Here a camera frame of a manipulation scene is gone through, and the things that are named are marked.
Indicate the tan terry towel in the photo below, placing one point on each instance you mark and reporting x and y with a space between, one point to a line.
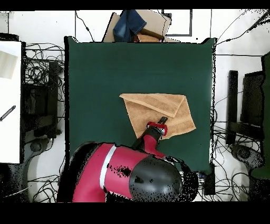
143 112

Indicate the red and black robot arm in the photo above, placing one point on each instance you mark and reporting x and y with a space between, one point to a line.
126 173

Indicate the dark green table cloth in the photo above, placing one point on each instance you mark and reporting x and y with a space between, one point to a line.
105 74

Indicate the small black box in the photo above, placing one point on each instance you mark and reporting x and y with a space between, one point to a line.
208 183

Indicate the folded tan towel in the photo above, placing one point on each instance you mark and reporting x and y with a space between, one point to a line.
147 38

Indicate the dark brown cloth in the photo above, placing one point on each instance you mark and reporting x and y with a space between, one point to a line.
151 32

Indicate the black chair base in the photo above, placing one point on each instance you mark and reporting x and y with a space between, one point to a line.
244 153

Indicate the cardboard box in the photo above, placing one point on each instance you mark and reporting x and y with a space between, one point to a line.
156 21

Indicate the blue jeans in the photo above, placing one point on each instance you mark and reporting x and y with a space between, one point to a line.
128 25

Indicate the black equipment stand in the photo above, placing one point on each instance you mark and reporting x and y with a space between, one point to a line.
52 95

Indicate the dark green hanging cloth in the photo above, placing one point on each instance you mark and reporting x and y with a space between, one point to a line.
266 84

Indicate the grey chair base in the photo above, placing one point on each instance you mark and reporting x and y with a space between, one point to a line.
34 146

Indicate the white table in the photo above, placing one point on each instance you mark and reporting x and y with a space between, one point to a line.
10 137

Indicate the black striped tool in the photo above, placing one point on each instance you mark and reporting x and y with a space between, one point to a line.
8 113

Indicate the beige box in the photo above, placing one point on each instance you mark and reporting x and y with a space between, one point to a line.
7 65

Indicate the black device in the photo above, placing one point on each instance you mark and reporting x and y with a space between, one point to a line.
8 37

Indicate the black frame stand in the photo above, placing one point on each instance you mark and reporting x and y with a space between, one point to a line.
233 95

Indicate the grey rectangular frame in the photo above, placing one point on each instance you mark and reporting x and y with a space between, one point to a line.
191 23

